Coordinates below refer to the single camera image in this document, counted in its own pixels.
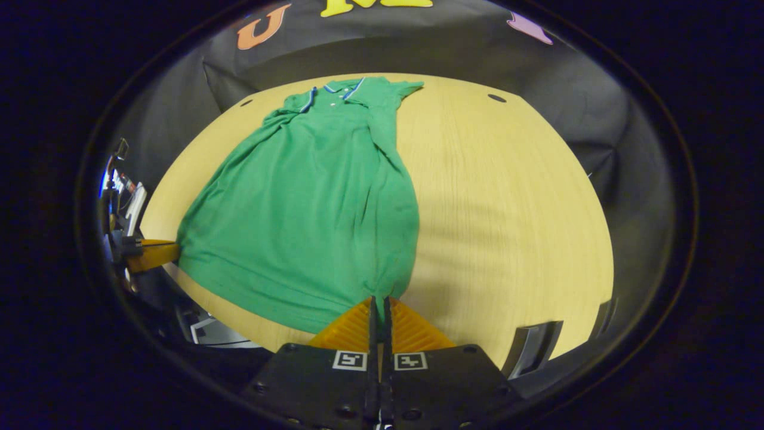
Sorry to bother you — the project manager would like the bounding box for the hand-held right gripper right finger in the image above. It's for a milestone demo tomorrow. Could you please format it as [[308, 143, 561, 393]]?
[[382, 297, 526, 430]]

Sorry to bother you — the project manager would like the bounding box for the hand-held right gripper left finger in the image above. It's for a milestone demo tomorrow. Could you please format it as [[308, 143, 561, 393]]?
[[242, 297, 378, 430]]

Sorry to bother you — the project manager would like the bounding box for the green T-shirt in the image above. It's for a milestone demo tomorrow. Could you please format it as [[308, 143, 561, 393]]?
[[176, 76, 426, 335]]

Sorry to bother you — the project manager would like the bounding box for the black backdrop cloth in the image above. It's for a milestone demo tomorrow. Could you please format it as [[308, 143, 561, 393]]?
[[116, 0, 669, 204]]

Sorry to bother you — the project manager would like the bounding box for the white base frame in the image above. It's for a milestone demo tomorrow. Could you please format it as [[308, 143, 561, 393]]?
[[190, 311, 261, 349]]

